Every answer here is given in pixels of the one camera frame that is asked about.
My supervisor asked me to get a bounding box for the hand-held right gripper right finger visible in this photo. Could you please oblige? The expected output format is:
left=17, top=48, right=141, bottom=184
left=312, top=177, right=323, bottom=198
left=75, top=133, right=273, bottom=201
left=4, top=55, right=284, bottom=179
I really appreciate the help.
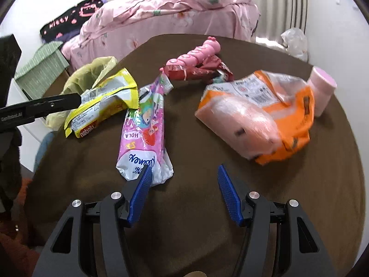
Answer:
left=217, top=164, right=336, bottom=277

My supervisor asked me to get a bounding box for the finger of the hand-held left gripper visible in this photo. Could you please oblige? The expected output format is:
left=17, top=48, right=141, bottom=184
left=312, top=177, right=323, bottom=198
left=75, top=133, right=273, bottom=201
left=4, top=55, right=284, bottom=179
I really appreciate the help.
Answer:
left=27, top=92, right=83, bottom=119

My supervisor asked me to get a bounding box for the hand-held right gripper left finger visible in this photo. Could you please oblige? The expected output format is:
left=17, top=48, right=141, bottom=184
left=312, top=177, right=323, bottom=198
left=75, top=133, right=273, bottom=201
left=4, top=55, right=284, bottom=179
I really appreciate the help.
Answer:
left=32, top=166, right=153, bottom=277

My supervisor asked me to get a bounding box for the yellow plastic bag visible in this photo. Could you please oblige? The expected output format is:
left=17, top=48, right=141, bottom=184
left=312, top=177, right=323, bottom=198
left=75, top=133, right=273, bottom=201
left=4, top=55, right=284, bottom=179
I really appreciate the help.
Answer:
left=45, top=56, right=118, bottom=129

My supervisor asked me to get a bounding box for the yellow snack wrapper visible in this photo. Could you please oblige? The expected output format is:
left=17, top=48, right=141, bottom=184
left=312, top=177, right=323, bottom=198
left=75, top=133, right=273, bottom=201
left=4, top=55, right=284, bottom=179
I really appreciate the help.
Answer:
left=64, top=68, right=139, bottom=138

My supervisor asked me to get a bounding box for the pink cartoon tissue packet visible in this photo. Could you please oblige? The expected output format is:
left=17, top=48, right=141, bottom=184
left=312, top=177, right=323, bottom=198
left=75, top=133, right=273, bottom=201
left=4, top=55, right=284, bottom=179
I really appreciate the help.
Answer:
left=116, top=73, right=174, bottom=187

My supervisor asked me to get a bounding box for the cardboard box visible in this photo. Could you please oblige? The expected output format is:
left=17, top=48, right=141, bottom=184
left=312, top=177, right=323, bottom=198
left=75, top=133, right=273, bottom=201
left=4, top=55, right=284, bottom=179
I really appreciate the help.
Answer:
left=43, top=65, right=74, bottom=96

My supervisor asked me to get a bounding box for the green striped box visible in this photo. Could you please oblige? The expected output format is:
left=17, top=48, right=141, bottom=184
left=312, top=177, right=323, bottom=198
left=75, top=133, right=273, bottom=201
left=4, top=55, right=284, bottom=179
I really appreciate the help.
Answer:
left=14, top=41, right=70, bottom=99

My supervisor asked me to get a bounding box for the person's leg in jeans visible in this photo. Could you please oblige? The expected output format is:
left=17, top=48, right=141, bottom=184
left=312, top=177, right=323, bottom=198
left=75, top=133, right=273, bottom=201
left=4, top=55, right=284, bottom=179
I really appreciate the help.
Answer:
left=35, top=131, right=55, bottom=174

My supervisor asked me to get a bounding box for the pink bed sheet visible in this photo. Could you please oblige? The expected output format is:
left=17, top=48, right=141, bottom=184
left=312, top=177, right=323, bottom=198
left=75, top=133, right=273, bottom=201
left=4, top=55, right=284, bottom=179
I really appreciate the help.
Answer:
left=62, top=6, right=261, bottom=70

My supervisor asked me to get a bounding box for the black pink Kitty pillow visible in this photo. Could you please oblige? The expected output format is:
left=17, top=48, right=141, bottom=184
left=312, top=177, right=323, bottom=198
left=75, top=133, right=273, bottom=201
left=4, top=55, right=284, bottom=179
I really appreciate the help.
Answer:
left=40, top=0, right=104, bottom=42

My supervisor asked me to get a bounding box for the orange snack bag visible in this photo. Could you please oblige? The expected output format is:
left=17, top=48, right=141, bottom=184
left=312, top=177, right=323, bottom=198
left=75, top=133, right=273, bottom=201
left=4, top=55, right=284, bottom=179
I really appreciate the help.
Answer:
left=194, top=70, right=315, bottom=166

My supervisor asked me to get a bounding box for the red snack wrapper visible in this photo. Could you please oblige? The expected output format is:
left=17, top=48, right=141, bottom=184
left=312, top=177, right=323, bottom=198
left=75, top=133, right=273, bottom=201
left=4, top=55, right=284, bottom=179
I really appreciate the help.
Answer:
left=159, top=55, right=235, bottom=83

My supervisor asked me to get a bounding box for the reddish cloth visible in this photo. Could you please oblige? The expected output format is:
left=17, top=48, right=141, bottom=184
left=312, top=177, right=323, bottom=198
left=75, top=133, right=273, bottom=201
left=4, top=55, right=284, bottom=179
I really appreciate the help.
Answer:
left=0, top=177, right=41, bottom=277

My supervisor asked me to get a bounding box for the pink cup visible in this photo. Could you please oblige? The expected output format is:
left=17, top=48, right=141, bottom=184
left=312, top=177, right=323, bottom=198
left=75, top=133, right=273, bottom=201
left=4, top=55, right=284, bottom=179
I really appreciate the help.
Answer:
left=306, top=66, right=337, bottom=118

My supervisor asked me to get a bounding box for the pink caterpillar toy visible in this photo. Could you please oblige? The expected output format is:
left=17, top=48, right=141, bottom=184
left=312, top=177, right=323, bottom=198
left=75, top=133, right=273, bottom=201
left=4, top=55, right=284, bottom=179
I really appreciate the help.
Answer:
left=167, top=36, right=222, bottom=67

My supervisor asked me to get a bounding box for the pink floral quilt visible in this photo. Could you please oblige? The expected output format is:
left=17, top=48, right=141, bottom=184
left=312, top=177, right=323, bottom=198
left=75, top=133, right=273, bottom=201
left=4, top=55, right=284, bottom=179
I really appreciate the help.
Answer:
left=79, top=0, right=260, bottom=44

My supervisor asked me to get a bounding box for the white plastic bag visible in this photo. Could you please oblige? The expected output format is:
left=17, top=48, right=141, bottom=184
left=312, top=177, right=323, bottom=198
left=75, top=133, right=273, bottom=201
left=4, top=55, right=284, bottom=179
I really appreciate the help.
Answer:
left=280, top=27, right=308, bottom=62

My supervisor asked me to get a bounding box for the striped white curtain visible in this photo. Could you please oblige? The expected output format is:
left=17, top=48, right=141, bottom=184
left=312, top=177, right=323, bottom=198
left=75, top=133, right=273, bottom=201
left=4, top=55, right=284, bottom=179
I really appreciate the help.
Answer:
left=135, top=0, right=307, bottom=39

